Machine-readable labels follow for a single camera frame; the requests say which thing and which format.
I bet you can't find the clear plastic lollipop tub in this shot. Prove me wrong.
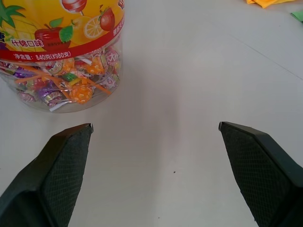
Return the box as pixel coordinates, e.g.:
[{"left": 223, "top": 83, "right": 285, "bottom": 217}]
[{"left": 0, "top": 0, "right": 125, "bottom": 114}]

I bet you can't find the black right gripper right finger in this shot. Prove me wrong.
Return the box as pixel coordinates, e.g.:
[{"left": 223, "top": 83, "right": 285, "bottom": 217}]
[{"left": 218, "top": 121, "right": 303, "bottom": 227}]

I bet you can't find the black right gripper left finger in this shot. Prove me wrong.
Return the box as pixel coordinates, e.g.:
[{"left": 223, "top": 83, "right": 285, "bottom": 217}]
[{"left": 0, "top": 123, "right": 94, "bottom": 227}]

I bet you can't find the orange candy wrapper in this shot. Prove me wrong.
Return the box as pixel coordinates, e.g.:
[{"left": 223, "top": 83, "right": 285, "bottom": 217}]
[
  {"left": 84, "top": 59, "right": 105, "bottom": 75},
  {"left": 71, "top": 85, "right": 95, "bottom": 105}
]

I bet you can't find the maroon and gold candy wrapper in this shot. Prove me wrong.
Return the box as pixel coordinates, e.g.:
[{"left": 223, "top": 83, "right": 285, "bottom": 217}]
[{"left": 42, "top": 91, "right": 64, "bottom": 106}]

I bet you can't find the green paper piece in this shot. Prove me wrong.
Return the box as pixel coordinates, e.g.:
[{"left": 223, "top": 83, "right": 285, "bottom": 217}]
[{"left": 290, "top": 11, "right": 303, "bottom": 23}]

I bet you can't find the orange-yellow cloth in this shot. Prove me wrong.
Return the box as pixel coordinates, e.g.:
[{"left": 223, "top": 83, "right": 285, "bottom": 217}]
[{"left": 246, "top": 0, "right": 288, "bottom": 9}]

